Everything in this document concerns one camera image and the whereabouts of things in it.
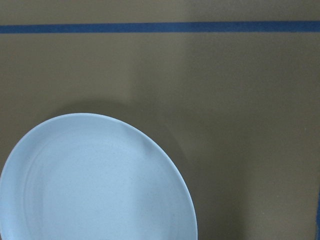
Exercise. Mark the blue plate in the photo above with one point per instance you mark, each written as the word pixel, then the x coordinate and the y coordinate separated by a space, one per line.
pixel 85 176

